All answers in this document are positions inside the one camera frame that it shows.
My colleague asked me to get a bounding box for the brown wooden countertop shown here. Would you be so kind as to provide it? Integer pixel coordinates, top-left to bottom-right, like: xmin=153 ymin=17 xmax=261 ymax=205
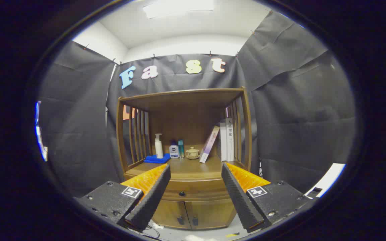
xmin=125 ymin=155 xmax=247 ymax=181

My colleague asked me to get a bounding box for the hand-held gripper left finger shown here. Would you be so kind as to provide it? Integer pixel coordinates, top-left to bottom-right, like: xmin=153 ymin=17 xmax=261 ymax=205
xmin=74 ymin=163 xmax=172 ymax=232

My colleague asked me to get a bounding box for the black backdrop cloth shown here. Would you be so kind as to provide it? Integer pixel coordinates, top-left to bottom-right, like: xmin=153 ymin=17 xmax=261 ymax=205
xmin=37 ymin=10 xmax=356 ymax=198

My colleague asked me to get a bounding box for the black floor cable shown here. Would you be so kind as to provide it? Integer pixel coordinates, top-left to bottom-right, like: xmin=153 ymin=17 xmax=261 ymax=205
xmin=126 ymin=224 xmax=162 ymax=241

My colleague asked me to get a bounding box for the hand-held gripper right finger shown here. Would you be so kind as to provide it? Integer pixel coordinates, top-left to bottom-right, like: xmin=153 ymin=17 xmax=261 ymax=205
xmin=221 ymin=162 xmax=319 ymax=233

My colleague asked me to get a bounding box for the brown wooden drawer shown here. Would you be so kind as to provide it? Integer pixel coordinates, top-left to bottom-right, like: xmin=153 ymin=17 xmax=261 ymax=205
xmin=159 ymin=179 xmax=234 ymax=202

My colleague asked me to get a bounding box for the ceiling light panel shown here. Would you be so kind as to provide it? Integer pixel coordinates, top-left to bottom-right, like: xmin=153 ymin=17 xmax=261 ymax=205
xmin=143 ymin=0 xmax=215 ymax=19

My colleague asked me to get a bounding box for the brown wooden cabinet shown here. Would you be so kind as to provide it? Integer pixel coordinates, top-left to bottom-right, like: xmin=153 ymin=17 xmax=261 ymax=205
xmin=116 ymin=87 xmax=254 ymax=231

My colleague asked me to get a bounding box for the white box appliance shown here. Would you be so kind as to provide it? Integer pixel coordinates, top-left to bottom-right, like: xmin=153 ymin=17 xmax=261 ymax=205
xmin=304 ymin=163 xmax=346 ymax=199

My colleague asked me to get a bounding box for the white pump bottle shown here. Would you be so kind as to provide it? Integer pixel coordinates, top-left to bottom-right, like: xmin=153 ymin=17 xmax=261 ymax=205
xmin=154 ymin=134 xmax=164 ymax=159

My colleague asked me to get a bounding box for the leaning purple white book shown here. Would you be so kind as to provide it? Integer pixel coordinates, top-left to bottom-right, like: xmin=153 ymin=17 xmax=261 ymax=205
xmin=199 ymin=126 xmax=220 ymax=163

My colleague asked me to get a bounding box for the wooden cabinet door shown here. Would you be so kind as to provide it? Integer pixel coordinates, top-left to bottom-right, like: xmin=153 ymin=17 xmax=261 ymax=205
xmin=185 ymin=198 xmax=237 ymax=230
xmin=152 ymin=200 xmax=191 ymax=230

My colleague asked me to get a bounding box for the folded blue cloth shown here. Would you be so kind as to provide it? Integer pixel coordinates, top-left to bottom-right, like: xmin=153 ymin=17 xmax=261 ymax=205
xmin=143 ymin=154 xmax=171 ymax=164

